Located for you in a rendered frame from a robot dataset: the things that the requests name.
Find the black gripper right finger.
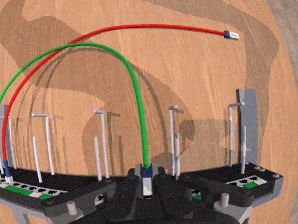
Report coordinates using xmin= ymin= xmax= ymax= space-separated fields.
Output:
xmin=150 ymin=163 xmax=255 ymax=224

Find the green patch cord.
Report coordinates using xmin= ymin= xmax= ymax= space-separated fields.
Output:
xmin=0 ymin=42 xmax=149 ymax=169

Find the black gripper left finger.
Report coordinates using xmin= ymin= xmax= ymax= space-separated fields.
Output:
xmin=41 ymin=163 xmax=144 ymax=224

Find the red cable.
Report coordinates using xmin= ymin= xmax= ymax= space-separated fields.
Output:
xmin=2 ymin=24 xmax=225 ymax=167

